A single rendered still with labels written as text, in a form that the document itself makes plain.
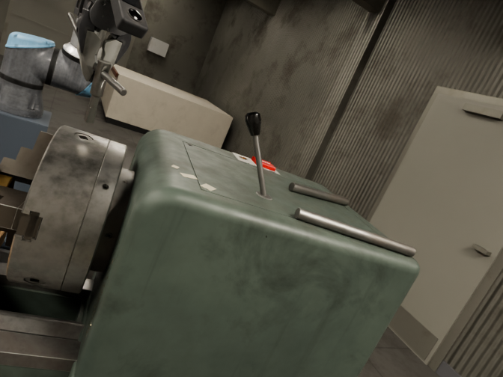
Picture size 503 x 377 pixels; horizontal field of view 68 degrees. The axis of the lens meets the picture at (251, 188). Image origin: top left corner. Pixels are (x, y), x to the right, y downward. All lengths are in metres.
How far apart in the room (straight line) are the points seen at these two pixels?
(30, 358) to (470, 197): 3.23
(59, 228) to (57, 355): 0.26
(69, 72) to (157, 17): 8.92
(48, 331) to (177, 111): 6.20
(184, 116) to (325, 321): 6.33
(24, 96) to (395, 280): 1.12
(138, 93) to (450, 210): 5.08
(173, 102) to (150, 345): 6.27
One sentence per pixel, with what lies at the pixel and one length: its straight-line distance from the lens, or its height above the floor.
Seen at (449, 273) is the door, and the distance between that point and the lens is 3.50.
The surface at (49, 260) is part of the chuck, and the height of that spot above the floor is 1.05.
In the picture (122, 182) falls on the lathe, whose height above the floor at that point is 1.18.
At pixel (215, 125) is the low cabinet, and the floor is 0.58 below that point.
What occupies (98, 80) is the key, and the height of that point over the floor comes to 1.35.
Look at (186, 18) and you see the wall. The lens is 10.32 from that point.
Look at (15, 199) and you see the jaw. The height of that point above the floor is 1.11.
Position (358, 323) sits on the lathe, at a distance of 0.85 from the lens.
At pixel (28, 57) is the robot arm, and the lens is 1.30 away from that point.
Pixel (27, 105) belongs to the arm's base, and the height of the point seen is 1.14.
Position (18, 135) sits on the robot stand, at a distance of 1.31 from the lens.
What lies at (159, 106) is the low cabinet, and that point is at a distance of 6.83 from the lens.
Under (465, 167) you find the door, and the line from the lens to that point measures 3.61.
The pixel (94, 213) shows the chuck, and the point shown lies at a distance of 0.68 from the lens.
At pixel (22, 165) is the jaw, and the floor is 1.13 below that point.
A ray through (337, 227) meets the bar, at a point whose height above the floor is 1.27.
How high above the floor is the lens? 1.44
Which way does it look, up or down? 14 degrees down
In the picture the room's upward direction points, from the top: 24 degrees clockwise
